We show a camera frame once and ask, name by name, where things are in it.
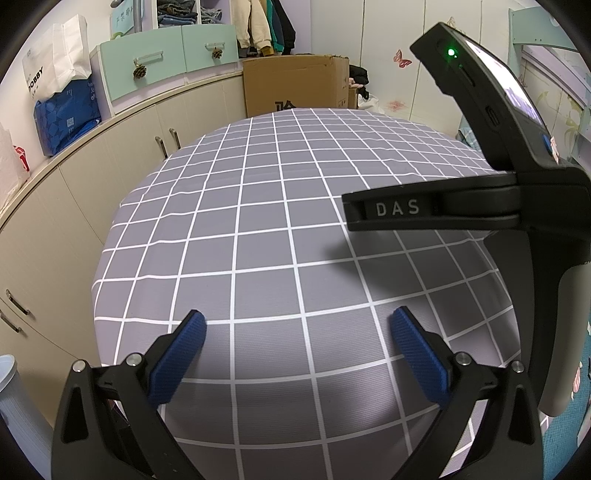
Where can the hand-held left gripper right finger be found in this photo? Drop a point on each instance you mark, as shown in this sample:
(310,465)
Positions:
(420,355)

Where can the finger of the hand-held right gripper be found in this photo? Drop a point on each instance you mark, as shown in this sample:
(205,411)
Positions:
(461,207)

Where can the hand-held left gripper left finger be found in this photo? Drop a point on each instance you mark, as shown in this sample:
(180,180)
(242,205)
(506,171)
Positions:
(178,355)

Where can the light blue plastic bin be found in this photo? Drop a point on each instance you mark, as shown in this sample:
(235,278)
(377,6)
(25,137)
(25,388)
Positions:
(23,397)

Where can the blue plaid pillow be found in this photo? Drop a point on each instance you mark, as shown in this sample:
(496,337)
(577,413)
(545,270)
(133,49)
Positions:
(467,137)

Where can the pink flower sticker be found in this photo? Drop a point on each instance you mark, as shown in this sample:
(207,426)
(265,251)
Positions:
(397,104)

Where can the white plastic bag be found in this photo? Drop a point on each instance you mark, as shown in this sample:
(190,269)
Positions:
(371,102)

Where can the small cardboard box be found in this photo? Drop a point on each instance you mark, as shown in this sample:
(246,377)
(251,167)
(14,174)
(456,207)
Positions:
(353,98)

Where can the pink butterfly sticker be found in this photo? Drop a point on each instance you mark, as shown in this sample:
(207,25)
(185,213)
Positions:
(401,57)

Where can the teal bed blanket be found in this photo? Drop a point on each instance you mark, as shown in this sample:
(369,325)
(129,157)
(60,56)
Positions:
(563,443)

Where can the black clothes heap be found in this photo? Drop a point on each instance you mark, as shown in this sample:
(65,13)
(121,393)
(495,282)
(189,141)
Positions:
(359,74)

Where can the round table grey checked cloth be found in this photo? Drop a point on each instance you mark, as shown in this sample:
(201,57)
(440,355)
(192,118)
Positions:
(277,207)

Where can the low white cabinet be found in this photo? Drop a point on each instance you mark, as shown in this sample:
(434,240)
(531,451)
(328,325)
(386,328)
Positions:
(69,207)

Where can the white wardrobe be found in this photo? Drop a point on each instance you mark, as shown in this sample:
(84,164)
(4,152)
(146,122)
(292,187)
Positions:
(383,27)

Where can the large cardboard box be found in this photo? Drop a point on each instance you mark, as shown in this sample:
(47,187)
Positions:
(295,83)

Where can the lilac shelf unit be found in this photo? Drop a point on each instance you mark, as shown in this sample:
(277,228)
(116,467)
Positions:
(304,32)

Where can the clear plastic bag red print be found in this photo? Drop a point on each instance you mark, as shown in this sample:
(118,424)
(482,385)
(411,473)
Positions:
(9,175)

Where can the black jacket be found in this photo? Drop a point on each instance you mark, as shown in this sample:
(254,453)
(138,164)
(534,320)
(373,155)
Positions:
(287,27)

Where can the green jacket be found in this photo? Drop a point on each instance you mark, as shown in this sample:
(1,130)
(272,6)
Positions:
(276,23)

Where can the blue shopping bag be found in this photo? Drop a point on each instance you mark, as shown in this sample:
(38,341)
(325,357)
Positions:
(64,115)

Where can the cream jacket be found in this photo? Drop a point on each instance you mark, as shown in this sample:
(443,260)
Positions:
(251,23)

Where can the pine cone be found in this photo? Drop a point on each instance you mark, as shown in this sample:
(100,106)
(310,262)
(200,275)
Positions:
(139,72)
(217,53)

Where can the teal drawer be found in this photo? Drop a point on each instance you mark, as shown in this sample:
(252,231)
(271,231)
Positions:
(120,50)
(203,39)

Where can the white paper bag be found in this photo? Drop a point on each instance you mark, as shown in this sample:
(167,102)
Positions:
(51,60)

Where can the light blue card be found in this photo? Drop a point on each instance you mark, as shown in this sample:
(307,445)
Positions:
(121,18)

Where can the dark grey folded clothes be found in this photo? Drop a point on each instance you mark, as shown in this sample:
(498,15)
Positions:
(168,10)

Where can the teal bunk bed frame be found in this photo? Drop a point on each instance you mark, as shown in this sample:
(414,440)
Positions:
(517,46)

